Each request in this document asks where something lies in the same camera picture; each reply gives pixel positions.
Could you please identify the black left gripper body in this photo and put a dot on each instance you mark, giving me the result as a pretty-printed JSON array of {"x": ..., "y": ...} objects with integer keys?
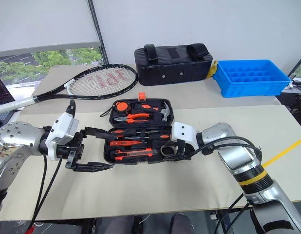
[{"x": 75, "y": 148}]

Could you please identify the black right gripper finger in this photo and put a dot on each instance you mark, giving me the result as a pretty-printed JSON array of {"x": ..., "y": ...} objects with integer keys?
[
  {"x": 174, "y": 154},
  {"x": 179, "y": 159}
]

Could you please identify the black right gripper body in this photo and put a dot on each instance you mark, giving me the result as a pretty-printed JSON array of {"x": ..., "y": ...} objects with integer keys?
[{"x": 184, "y": 151}]

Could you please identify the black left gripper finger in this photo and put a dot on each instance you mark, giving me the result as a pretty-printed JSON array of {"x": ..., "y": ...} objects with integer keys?
[
  {"x": 99, "y": 133},
  {"x": 92, "y": 167}
]

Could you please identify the black electrical tape roll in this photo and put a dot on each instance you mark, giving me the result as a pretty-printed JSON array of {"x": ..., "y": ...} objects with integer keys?
[{"x": 162, "y": 150}]

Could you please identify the orange tester screwdriver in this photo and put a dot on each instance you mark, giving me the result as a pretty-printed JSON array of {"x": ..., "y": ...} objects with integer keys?
[{"x": 121, "y": 143}]

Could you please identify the orange utility knife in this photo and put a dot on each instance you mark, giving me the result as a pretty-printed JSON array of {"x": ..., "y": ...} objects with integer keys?
[{"x": 138, "y": 154}]

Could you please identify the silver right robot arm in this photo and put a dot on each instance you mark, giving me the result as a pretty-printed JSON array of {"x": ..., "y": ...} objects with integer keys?
[{"x": 238, "y": 156}]

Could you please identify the black tool case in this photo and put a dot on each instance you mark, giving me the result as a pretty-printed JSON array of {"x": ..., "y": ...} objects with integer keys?
[{"x": 140, "y": 108}]

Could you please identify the orange black tape measure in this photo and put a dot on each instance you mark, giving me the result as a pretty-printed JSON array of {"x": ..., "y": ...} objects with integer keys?
[{"x": 121, "y": 106}]

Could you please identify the black white tennis racket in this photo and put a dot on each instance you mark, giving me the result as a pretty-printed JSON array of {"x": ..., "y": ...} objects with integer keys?
[{"x": 55, "y": 90}]

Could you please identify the dark rounded shape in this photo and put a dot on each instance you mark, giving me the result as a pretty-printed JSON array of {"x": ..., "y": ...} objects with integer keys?
[
  {"x": 123, "y": 225},
  {"x": 181, "y": 225}
]

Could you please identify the black fabric bag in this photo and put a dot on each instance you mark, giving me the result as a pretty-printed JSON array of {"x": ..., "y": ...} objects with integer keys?
[{"x": 172, "y": 68}]

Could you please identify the yellow cloth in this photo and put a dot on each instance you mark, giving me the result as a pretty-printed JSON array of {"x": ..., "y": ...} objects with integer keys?
[{"x": 211, "y": 70}]

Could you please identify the blue plastic divided crate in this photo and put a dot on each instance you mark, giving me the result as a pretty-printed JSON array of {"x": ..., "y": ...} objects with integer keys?
[{"x": 250, "y": 87}]

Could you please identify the dark laptop screen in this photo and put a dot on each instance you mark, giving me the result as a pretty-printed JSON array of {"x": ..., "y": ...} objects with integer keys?
[{"x": 2, "y": 90}]

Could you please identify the grey window pillar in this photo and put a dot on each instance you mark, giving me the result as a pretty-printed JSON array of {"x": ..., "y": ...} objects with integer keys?
[{"x": 98, "y": 31}]

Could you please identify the black equipment beside table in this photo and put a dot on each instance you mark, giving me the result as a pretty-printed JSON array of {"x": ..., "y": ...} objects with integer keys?
[{"x": 294, "y": 104}]

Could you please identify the white roller blind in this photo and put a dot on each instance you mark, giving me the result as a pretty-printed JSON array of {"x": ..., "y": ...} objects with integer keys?
[{"x": 43, "y": 22}]

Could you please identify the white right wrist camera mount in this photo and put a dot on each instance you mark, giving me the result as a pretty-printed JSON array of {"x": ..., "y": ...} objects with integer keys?
[{"x": 183, "y": 132}]

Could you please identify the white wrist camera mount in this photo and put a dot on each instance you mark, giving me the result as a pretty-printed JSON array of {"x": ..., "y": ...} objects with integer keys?
[
  {"x": 65, "y": 126},
  {"x": 183, "y": 132}
]

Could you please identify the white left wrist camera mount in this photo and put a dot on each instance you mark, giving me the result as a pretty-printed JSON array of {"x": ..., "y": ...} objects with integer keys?
[{"x": 65, "y": 126}]

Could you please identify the black table frame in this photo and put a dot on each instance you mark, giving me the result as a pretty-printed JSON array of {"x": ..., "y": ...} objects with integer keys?
[{"x": 221, "y": 217}]

